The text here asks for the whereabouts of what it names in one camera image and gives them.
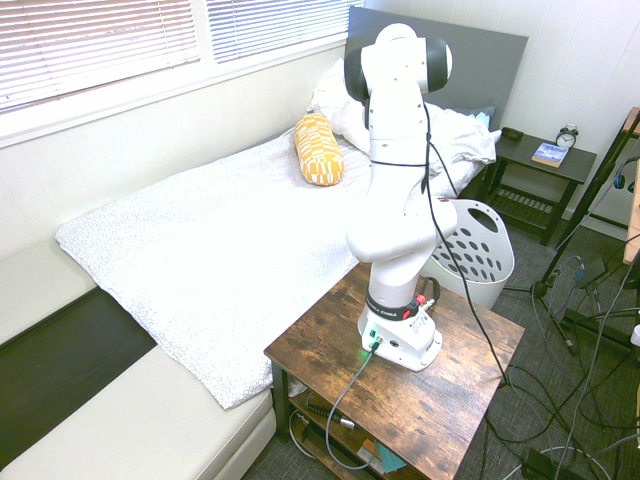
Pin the dark wooden bed panel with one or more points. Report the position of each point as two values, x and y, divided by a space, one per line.
65 360

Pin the white perforated laundry basket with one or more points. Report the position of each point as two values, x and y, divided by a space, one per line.
487 260

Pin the small dark box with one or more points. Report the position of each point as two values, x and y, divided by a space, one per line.
512 134

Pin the blue paperback book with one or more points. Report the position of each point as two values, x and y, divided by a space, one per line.
550 154

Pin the black nightstand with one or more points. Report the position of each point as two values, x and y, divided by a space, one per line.
540 172

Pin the blue headphones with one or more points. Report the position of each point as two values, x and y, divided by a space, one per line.
621 180

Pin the white circle-print duvet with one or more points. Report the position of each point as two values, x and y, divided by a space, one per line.
200 250

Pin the white plain pillow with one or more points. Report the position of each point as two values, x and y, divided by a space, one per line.
352 127
327 92

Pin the teal paper sheet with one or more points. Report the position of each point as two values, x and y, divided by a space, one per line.
390 457

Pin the cream bed mattress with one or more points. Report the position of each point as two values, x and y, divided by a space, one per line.
125 430

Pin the rustic wooden side table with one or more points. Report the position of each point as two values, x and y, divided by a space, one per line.
400 400

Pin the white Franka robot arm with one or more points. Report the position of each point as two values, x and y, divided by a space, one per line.
395 210

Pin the white cup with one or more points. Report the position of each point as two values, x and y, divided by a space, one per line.
636 336

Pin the grey upholstered headboard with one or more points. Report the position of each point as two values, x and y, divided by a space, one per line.
490 60

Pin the black alarm clock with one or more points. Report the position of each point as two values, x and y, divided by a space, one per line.
567 136

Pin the black stand with boom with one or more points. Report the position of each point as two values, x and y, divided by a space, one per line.
575 225

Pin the yellow patterned bolster pillow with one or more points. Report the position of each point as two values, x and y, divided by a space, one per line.
320 152

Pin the wide white window blind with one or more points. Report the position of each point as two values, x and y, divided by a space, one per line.
90 45

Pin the dark blue-grey pillow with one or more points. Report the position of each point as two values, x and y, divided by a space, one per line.
482 112

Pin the narrow white window blind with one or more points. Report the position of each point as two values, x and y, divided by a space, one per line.
275 25

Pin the black power adapter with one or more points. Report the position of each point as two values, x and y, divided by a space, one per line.
594 272

